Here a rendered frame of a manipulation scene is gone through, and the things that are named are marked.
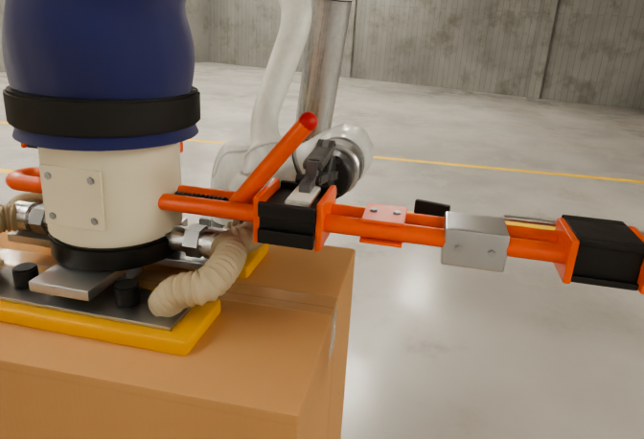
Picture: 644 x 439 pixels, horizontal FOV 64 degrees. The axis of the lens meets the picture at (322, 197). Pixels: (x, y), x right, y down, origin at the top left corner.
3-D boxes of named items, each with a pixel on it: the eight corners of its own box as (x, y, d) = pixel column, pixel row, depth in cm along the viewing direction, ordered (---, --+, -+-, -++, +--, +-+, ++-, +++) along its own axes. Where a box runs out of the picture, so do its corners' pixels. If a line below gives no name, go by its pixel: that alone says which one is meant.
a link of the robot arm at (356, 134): (379, 177, 88) (312, 206, 92) (387, 156, 102) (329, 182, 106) (352, 121, 85) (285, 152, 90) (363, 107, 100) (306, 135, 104)
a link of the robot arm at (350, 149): (362, 191, 89) (357, 201, 83) (310, 184, 90) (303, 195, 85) (367, 139, 86) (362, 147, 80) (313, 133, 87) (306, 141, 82)
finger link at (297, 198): (321, 192, 66) (321, 186, 66) (309, 209, 60) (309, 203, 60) (298, 189, 67) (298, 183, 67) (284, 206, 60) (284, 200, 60)
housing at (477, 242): (440, 265, 58) (445, 229, 57) (440, 242, 64) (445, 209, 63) (504, 274, 57) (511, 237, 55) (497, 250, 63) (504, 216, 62)
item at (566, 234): (562, 284, 55) (572, 241, 53) (548, 255, 62) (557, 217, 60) (648, 295, 53) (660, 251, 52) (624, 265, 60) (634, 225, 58)
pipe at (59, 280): (-63, 275, 63) (-72, 232, 61) (73, 209, 86) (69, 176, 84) (193, 320, 57) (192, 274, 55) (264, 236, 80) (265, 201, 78)
